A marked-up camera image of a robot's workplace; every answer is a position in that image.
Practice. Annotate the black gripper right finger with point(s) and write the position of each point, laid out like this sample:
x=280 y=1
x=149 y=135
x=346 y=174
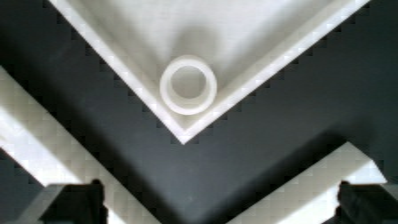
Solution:
x=369 y=204

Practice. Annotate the white square tabletop panel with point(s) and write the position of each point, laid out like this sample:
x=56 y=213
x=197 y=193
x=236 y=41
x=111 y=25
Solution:
x=198 y=49

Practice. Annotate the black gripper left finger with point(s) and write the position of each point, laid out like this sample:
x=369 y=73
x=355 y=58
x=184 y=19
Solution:
x=78 y=206

